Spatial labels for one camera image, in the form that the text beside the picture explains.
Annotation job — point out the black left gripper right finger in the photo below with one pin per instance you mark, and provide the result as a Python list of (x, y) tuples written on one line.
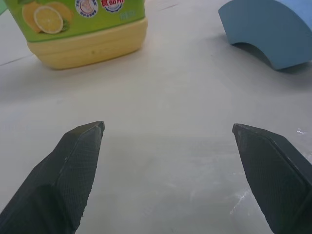
[(273, 180)]

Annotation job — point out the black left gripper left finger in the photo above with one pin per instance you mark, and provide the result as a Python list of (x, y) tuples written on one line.
[(61, 180)]

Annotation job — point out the yellow lemon detergent bottle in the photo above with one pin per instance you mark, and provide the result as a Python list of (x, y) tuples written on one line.
[(83, 31)]

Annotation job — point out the blue arched foam block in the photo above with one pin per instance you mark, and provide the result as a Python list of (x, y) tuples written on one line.
[(270, 31)]

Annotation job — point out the green object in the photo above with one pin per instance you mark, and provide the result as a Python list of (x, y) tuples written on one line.
[(2, 6)]

